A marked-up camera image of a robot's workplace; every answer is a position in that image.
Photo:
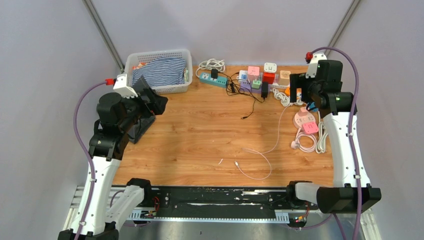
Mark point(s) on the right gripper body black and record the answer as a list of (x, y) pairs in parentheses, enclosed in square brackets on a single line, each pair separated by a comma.
[(299, 80)]

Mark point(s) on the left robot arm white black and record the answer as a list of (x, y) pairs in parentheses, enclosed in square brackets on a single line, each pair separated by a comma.
[(129, 105)]

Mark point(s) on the orange power strip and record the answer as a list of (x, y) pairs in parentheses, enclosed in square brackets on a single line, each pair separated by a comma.
[(287, 92)]

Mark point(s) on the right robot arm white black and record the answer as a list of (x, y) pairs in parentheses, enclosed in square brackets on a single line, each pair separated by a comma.
[(352, 192)]

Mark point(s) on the blue white striped cloth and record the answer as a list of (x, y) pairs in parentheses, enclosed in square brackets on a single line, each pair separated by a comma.
[(162, 71)]

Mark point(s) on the black power adapter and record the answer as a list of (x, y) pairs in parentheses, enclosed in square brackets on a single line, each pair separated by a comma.
[(264, 90)]

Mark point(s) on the blue cube socket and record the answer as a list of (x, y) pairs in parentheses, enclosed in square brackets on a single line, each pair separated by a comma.
[(311, 107)]

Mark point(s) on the pink cube socket back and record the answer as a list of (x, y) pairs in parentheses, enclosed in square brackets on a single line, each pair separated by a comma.
[(253, 73)]

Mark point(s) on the teal power strip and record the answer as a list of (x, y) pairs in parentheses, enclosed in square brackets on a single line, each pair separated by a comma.
[(220, 81)]

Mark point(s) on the white long power strip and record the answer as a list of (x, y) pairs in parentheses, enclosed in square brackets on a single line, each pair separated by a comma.
[(274, 85)]

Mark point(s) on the white plastic basket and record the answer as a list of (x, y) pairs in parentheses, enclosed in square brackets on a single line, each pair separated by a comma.
[(139, 59)]

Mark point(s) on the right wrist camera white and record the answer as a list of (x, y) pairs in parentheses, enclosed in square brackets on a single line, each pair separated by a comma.
[(312, 59)]

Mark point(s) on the purple power strip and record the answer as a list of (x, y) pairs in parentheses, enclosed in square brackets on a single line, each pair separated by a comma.
[(247, 87)]

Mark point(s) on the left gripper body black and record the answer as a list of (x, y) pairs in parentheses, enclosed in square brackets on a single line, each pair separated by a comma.
[(146, 107)]

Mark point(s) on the round pink power strip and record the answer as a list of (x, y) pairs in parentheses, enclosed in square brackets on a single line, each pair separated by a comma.
[(302, 117)]

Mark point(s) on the pink cube adapter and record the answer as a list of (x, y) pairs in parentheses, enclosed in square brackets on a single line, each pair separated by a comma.
[(310, 128)]

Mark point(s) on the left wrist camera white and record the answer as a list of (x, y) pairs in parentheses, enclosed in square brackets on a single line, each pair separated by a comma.
[(122, 85)]

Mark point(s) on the tan cube socket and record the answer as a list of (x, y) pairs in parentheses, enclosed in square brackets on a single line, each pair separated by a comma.
[(284, 78)]

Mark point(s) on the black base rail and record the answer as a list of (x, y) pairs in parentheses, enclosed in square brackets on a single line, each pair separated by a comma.
[(220, 204)]

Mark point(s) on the black charger on teal strip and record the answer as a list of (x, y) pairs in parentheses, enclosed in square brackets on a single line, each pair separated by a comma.
[(214, 73)]

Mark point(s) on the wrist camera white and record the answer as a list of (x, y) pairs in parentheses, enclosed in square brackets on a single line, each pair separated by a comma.
[(122, 85), (312, 59)]

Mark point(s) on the green small adapter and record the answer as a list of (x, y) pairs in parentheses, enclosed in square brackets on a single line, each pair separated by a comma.
[(256, 84)]

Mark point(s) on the white cube socket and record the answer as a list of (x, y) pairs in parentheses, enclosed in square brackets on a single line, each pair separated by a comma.
[(270, 67)]

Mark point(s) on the red cube socket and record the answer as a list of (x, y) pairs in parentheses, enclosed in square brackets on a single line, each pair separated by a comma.
[(268, 77)]

